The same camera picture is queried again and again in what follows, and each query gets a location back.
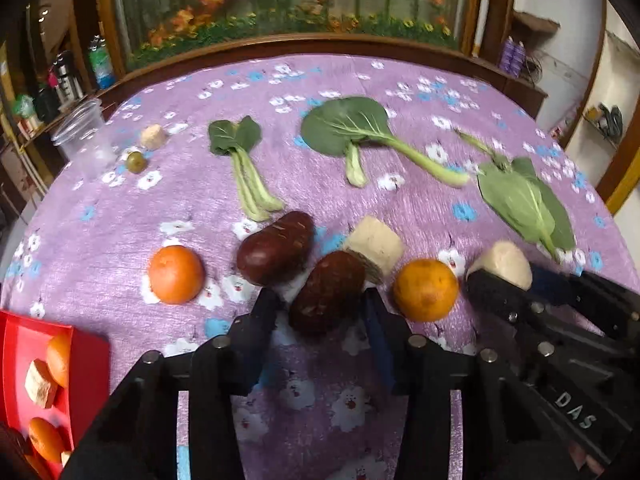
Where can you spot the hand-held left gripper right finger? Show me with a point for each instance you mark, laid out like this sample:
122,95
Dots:
377,340

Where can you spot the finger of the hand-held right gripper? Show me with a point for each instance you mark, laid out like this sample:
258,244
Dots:
500,297
547,280

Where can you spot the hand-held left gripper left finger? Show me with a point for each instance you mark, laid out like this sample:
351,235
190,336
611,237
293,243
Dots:
260,330

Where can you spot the beige sugarcane cylinder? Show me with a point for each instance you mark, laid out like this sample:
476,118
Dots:
502,262

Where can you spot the red jujube date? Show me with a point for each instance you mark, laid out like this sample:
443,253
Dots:
327,292
276,255

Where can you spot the red tray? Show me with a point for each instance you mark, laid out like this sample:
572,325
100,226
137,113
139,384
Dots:
87,360

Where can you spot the orange mandarin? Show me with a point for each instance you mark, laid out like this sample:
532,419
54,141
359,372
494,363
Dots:
45,438
61,360
176,274
426,290

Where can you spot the large green vegetable leaf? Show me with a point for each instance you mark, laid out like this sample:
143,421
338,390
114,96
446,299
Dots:
520,200

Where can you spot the beige sugarcane cube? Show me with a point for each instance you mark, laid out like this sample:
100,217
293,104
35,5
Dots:
375,247

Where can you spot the purple floral tablecloth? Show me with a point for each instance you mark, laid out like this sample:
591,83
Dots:
300,200

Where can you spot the wooden low cabinet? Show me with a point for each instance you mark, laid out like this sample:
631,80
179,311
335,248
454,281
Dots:
525,94

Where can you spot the small bok choy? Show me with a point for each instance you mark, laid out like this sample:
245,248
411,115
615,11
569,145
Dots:
235,135

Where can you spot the green olive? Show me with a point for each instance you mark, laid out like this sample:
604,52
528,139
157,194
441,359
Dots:
136,161

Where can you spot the long-stemmed bok choy leaf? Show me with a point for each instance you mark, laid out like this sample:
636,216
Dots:
345,125

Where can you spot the small beige sugarcane piece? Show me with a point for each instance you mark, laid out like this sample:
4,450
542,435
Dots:
152,136

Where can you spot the purple bottle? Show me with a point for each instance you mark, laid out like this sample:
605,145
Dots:
521,58
507,55

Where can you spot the clear plastic cup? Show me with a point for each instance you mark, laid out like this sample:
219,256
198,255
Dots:
82,135

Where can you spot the green water bottle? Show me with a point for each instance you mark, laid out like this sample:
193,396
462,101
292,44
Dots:
101,62

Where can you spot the steel thermos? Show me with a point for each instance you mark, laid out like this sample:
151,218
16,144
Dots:
67,80

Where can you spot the wooden wall shelf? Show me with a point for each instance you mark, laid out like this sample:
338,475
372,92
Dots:
535,22

